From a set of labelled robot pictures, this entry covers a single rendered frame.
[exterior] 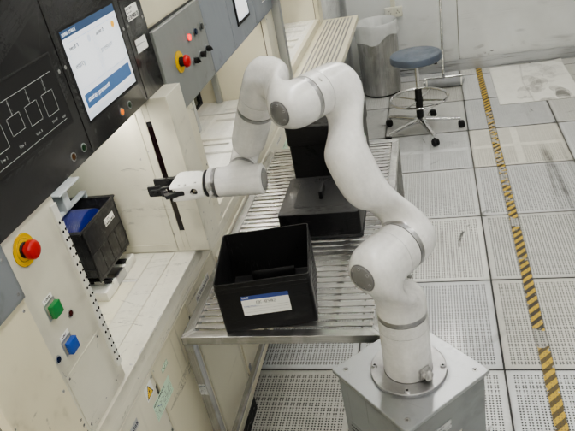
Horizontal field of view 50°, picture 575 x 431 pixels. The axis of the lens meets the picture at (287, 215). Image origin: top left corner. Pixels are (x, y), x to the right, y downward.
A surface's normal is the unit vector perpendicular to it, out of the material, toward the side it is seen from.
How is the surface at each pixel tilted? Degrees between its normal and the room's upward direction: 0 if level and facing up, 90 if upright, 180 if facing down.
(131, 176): 90
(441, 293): 0
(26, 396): 90
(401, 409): 0
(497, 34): 90
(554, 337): 0
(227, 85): 90
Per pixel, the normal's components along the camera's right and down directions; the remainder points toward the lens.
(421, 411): -0.18, -0.85
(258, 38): -0.18, 0.51
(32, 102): 0.97, -0.06
